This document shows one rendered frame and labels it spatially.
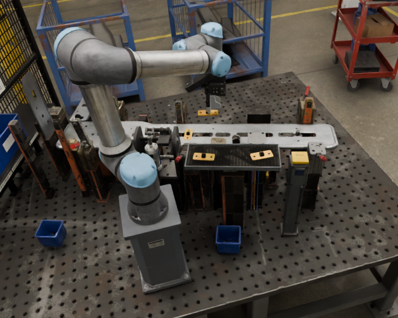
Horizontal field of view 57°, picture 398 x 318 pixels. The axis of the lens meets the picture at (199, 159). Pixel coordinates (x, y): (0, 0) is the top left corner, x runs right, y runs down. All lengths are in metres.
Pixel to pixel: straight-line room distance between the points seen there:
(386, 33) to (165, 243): 3.07
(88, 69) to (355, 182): 1.52
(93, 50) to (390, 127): 3.08
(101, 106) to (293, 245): 1.06
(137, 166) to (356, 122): 2.76
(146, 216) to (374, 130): 2.69
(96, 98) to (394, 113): 3.18
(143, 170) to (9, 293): 0.93
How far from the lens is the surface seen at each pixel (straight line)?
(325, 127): 1.91
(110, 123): 1.22
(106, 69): 1.00
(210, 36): 1.35
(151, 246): 1.42
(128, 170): 1.22
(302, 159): 1.47
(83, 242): 1.89
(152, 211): 1.31
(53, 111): 2.13
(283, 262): 1.71
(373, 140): 3.54
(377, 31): 3.88
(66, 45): 1.10
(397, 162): 3.38
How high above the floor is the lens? 2.14
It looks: 42 degrees down
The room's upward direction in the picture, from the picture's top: 6 degrees counter-clockwise
